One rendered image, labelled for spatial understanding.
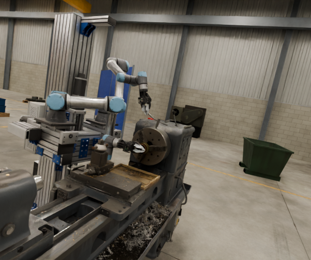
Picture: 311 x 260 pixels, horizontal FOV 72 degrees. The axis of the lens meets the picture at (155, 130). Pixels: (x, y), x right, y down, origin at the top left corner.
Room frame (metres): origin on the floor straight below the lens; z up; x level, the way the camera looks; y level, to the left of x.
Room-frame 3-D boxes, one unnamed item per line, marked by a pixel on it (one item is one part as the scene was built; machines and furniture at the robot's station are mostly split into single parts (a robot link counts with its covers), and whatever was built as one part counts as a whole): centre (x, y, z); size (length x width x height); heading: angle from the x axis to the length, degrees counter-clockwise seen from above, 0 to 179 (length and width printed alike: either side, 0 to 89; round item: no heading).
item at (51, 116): (1.65, 0.78, 1.21); 0.15 x 0.15 x 0.10
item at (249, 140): (5.86, -3.04, 0.43); 1.34 x 0.94 x 0.85; 169
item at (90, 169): (1.27, 0.29, 0.99); 0.20 x 0.10 x 0.05; 159
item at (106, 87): (8.31, 1.98, 1.18); 4.12 x 0.80 x 2.35; 29
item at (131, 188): (1.22, 0.25, 0.95); 0.43 x 0.17 x 0.05; 69
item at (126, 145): (1.60, 0.20, 1.08); 0.12 x 0.09 x 0.08; 68
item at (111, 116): (1.78, 0.38, 1.19); 0.12 x 0.11 x 0.49; 109
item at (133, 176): (1.51, 0.12, 0.89); 0.36 x 0.30 x 0.04; 69
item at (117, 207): (1.17, 0.25, 0.90); 0.47 x 0.30 x 0.06; 69
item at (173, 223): (2.05, -0.37, 0.41); 0.34 x 0.17 x 0.82; 159
